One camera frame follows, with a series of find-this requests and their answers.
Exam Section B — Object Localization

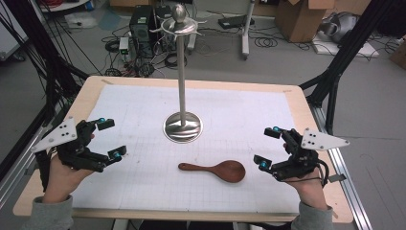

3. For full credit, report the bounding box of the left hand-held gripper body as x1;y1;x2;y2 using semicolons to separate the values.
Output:
31;116;97;173

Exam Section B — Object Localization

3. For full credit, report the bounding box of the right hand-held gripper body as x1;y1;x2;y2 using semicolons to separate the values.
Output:
277;127;350;181

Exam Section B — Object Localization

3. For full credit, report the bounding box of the brown wooden spoon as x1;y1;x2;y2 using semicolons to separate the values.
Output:
177;159;247;184

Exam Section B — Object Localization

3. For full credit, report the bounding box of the silver metal utensil stand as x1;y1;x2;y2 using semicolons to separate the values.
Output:
148;3;208;144

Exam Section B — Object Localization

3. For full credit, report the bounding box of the person's left hand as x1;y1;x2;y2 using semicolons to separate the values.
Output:
42;155;96;204

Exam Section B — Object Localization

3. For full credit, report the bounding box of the person's right hand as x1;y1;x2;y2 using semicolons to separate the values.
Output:
284;168;329;212

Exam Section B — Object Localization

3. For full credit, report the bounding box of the white grid mat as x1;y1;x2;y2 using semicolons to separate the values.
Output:
68;83;301;215

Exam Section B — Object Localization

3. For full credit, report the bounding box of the small white device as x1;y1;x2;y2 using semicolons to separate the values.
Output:
118;36;130;56

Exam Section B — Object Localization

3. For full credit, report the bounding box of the white foam board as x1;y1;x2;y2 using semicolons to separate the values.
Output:
310;33;381;58

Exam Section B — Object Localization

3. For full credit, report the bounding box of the black computer tower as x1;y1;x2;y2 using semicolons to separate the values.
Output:
128;4;157;60

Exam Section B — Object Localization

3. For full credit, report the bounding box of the white stand pole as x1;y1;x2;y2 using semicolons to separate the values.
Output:
240;0;257;61

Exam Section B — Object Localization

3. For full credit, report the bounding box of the large cardboard box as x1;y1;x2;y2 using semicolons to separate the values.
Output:
275;0;336;44

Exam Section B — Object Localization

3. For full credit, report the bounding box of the grey bag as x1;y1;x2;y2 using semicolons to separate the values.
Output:
319;11;360;44

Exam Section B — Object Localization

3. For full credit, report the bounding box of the flat black device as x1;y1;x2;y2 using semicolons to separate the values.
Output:
217;13;256;31

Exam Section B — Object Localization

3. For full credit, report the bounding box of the small cardboard box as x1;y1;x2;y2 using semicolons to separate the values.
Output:
390;34;406;70

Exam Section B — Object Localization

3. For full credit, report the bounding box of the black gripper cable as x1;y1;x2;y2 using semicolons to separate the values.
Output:
283;158;330;188

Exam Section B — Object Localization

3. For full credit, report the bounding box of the black strap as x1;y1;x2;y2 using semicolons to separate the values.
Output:
34;149;52;193

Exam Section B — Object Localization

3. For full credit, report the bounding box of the aluminium rail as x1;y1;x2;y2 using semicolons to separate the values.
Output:
0;104;61;209
309;103;374;230

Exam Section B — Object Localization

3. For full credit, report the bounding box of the black metal frame strut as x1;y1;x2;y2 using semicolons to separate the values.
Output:
300;0;396;135
0;0;90;183

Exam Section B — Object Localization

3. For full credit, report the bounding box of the coiled black floor cable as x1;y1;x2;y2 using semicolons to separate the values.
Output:
254;36;279;49

